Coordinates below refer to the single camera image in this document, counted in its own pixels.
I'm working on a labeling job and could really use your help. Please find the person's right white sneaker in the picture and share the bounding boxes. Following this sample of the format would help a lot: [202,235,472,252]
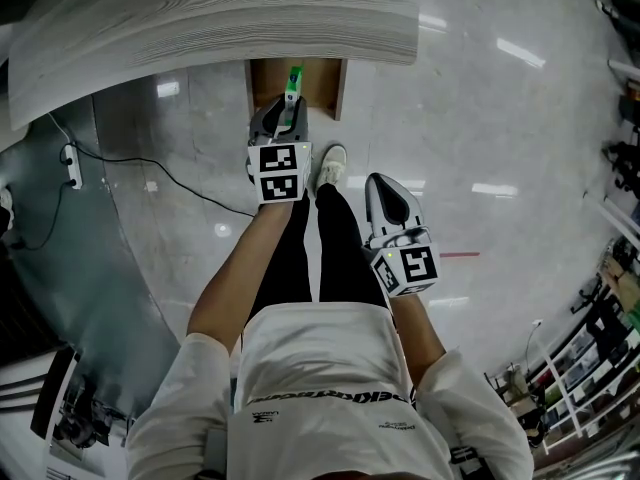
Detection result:
[314,143,348,200]

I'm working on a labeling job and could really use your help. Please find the black office chair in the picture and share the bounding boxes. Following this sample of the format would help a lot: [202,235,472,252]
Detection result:
[571,276,639,364]

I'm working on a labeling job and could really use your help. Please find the black power cable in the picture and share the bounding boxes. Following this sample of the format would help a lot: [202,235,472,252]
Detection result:
[9,180,77,251]
[73,146,257,218]

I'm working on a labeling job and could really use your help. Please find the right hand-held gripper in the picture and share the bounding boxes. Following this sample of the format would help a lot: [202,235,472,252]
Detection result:
[360,172,441,299]

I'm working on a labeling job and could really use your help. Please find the person's right forearm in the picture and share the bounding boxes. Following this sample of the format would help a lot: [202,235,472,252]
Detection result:
[389,291,447,385]

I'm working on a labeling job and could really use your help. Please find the black trousers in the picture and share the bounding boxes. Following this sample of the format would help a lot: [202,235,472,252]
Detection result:
[244,182,390,330]

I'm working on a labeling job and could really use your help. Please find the white shelf rack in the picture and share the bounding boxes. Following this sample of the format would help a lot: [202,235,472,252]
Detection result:
[529,307,640,439]

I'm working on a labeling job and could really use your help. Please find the white wall socket cable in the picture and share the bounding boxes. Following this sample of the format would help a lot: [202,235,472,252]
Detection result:
[523,319,545,365]

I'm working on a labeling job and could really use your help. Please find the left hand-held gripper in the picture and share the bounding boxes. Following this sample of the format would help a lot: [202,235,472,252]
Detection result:
[246,95,314,204]

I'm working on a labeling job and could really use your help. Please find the green and white box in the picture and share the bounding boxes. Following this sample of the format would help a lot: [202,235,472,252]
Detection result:
[283,64,306,125]

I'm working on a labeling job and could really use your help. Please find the person's left forearm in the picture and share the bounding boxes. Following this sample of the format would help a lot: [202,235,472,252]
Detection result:
[187,200,295,355]

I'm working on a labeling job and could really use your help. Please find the grey wooden desk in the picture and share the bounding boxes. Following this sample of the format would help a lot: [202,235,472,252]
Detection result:
[7,0,420,132]

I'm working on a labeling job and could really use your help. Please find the white printed t-shirt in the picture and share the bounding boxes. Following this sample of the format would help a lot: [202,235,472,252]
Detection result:
[124,301,535,480]

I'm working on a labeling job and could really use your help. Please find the wooden drawer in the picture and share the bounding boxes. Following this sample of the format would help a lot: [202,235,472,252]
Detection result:
[244,57,349,122]

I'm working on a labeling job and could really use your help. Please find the white power cable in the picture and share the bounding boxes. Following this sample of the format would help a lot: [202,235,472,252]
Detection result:
[47,111,74,147]

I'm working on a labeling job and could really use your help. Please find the white power strip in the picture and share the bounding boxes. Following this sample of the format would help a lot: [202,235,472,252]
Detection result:
[63,142,84,191]

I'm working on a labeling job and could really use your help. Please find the right grey backpack strap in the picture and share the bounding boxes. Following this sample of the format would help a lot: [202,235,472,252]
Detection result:
[448,445,485,480]

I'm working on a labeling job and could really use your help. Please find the left grey backpack strap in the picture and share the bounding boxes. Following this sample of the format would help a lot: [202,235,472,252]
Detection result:
[202,427,232,480]

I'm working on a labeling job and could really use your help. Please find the grey backpack strap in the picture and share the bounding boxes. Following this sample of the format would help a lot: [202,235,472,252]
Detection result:
[448,445,485,480]
[202,427,232,480]

